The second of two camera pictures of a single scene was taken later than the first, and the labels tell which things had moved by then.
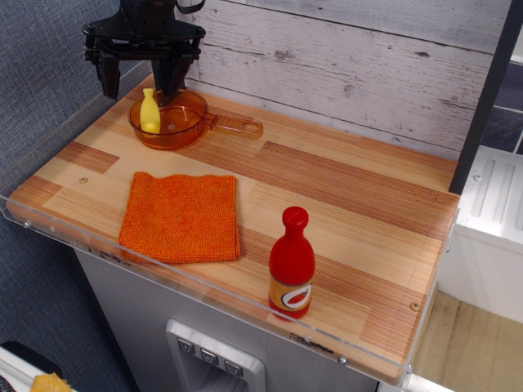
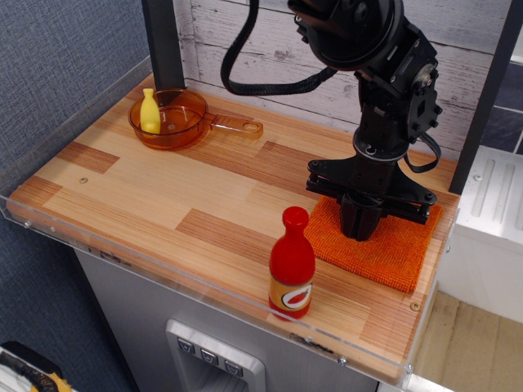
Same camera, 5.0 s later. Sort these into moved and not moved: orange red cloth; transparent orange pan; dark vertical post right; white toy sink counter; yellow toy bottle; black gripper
Moved: black gripper; orange red cloth
Not moved: transparent orange pan; yellow toy bottle; white toy sink counter; dark vertical post right
